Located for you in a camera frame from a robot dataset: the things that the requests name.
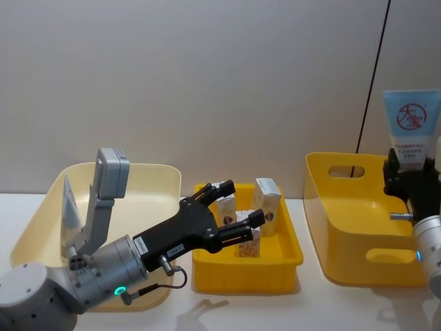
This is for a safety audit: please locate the yellow bin with handle holes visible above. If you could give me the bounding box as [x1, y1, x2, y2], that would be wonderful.
[302, 152, 429, 288]

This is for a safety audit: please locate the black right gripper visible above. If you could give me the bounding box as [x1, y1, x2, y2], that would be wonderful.
[382, 148, 441, 223]

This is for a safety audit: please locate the pale blue white tube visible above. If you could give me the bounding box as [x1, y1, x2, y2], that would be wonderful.
[382, 89, 441, 170]

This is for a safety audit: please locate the black wall cable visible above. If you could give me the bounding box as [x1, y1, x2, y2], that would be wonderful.
[351, 0, 393, 178]

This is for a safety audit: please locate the small patterned carton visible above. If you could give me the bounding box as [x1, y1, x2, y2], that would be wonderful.
[210, 181, 238, 229]
[254, 177, 283, 238]
[235, 209, 263, 259]

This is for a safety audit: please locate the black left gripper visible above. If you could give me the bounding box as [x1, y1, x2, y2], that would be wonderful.
[132, 179, 265, 272]

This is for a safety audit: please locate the cream plastic bin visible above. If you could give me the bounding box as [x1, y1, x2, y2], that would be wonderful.
[9, 162, 183, 313]

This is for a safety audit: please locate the shallow yellow plastic tray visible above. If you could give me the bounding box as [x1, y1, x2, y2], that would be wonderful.
[192, 182, 305, 295]

